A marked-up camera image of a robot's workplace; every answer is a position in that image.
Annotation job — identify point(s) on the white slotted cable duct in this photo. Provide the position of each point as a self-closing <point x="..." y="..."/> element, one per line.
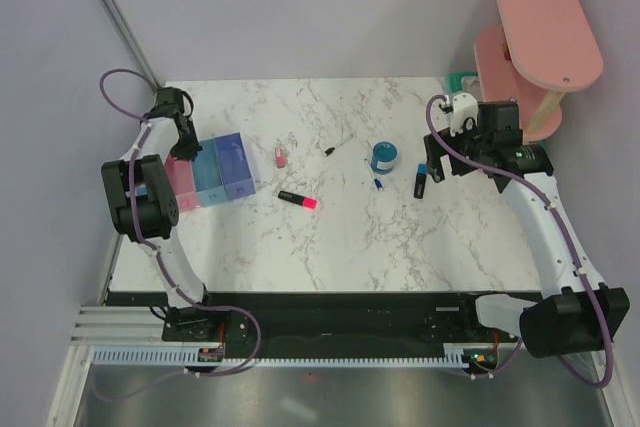
<point x="453" y="356"/>

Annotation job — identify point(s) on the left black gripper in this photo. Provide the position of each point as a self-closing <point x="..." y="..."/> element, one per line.
<point x="190" y="152"/>

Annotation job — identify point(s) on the black tip whiteboard marker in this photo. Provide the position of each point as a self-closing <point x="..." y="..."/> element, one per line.
<point x="329" y="151"/>

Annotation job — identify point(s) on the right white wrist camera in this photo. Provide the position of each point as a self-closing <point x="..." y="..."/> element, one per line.
<point x="461" y="111"/>

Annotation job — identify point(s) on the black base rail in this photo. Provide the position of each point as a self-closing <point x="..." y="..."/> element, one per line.
<point x="333" y="325"/>

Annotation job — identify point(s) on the blue cap whiteboard marker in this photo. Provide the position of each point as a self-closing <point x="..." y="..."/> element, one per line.
<point x="377" y="182"/>

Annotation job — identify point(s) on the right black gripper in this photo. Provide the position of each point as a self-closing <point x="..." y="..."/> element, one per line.
<point x="440" y="143"/>

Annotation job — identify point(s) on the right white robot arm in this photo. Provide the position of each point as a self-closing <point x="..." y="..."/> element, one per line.
<point x="578" y="311"/>

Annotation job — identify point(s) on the green book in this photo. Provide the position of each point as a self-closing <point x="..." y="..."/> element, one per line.
<point x="463" y="82"/>

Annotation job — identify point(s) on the pink two-tier wooden shelf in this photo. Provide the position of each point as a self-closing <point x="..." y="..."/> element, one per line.
<point x="540" y="51"/>

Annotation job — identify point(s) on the pink eraser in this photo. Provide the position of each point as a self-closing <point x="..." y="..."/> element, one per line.
<point x="280" y="158"/>

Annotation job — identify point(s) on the purple storage bin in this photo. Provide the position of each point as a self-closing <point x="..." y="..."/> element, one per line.
<point x="234" y="166"/>

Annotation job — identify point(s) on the light blue storage bin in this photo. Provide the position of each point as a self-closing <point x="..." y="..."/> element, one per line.
<point x="208" y="182"/>

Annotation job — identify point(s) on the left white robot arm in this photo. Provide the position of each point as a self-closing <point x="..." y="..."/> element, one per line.
<point x="142" y="203"/>

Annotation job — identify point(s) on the pink storage bin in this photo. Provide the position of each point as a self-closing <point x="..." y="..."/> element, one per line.
<point x="180" y="175"/>

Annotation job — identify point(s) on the blue round jar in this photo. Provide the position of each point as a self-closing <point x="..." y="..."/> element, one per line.
<point x="384" y="157"/>

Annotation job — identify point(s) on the pink cap black highlighter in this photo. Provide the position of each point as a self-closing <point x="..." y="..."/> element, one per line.
<point x="297" y="199"/>

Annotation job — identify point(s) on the blue cap black highlighter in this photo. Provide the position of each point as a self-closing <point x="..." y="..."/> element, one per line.
<point x="420" y="181"/>

